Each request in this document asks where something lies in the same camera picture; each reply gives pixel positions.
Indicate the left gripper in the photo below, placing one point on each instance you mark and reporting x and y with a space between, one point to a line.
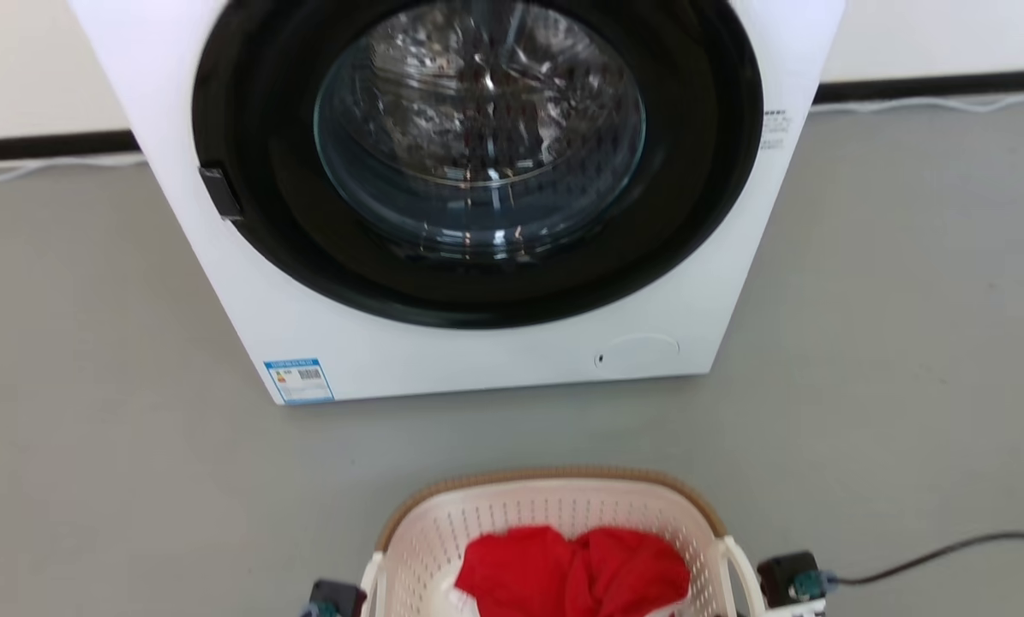
333 600

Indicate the blue energy label sticker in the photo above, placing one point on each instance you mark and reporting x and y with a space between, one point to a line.
299 380

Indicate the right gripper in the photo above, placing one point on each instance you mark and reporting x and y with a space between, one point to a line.
793 584

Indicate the white front-load washing machine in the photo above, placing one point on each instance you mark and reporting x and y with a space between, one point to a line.
494 351

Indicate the black round washing machine door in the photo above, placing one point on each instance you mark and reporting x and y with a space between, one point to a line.
477 163

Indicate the red garment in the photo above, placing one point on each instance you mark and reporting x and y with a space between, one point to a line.
571 570

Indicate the white perforated plastic laundry basket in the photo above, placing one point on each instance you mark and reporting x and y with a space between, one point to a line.
554 501

